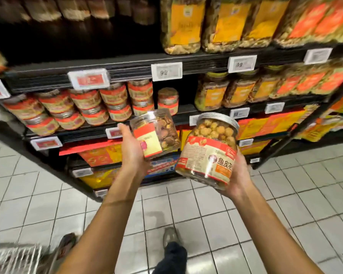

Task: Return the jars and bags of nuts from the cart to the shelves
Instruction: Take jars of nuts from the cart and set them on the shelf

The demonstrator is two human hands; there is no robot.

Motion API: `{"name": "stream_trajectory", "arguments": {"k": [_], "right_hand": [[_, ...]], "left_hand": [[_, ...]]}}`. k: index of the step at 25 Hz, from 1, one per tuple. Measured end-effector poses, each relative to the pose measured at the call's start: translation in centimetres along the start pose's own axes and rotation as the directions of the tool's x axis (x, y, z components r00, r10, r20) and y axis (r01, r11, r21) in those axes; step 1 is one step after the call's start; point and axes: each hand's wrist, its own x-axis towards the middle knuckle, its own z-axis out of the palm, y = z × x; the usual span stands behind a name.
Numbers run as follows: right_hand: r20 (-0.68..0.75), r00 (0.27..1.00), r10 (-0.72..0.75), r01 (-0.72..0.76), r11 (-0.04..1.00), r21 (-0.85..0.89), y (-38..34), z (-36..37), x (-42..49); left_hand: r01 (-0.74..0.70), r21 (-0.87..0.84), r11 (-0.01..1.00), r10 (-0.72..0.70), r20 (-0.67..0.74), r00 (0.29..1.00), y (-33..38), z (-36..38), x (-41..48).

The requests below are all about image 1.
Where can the person's left hand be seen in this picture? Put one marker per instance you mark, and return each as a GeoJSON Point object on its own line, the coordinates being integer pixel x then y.
{"type": "Point", "coordinates": [131, 159]}

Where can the person's right hand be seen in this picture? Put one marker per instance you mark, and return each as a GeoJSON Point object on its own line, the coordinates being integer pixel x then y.
{"type": "Point", "coordinates": [242, 177]}

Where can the red-label clear nut jar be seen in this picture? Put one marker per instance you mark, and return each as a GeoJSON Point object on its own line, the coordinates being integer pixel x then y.
{"type": "Point", "coordinates": [157, 134]}

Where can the black metal store shelf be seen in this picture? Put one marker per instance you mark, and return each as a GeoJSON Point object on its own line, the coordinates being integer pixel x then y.
{"type": "Point", "coordinates": [131, 66]}

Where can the row of large nut jars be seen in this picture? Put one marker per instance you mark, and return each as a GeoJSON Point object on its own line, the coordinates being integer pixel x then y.
{"type": "Point", "coordinates": [234, 22]}

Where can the person's left forearm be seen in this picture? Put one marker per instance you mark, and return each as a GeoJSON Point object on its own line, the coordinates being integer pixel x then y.
{"type": "Point", "coordinates": [103, 231]}

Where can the person's right forearm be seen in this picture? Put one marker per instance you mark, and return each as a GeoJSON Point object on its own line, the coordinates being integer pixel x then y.
{"type": "Point", "coordinates": [274, 236]}

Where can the person's shoe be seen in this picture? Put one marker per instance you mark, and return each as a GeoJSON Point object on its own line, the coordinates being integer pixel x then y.
{"type": "Point", "coordinates": [171, 236]}

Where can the person's dark trousers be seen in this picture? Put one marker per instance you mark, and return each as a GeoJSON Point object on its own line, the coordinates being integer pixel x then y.
{"type": "Point", "coordinates": [171, 259]}

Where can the small white price tag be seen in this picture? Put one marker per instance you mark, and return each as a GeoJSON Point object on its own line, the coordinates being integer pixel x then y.
{"type": "Point", "coordinates": [46, 143]}
{"type": "Point", "coordinates": [112, 133]}
{"type": "Point", "coordinates": [239, 113]}
{"type": "Point", "coordinates": [246, 142]}
{"type": "Point", "coordinates": [255, 160]}
{"type": "Point", "coordinates": [101, 193]}
{"type": "Point", "coordinates": [194, 119]}
{"type": "Point", "coordinates": [274, 107]}
{"type": "Point", "coordinates": [83, 172]}

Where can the flat blue box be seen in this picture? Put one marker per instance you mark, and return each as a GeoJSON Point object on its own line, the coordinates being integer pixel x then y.
{"type": "Point", "coordinates": [163, 167]}

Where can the flat yellow box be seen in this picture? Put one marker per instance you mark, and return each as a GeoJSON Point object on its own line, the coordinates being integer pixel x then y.
{"type": "Point", "coordinates": [100, 178]}

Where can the orange yellow gift box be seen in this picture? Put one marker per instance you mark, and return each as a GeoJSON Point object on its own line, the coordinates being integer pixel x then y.
{"type": "Point", "coordinates": [254, 127]}

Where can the red orange gift box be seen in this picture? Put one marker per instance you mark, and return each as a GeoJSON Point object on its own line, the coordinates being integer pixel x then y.
{"type": "Point", "coordinates": [288, 119]}

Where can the yellow packaged goods stack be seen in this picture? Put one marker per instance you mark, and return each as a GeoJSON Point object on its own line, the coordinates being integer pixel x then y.
{"type": "Point", "coordinates": [323, 128]}

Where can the row of brown jars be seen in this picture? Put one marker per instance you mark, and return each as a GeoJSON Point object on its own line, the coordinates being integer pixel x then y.
{"type": "Point", "coordinates": [74, 7]}

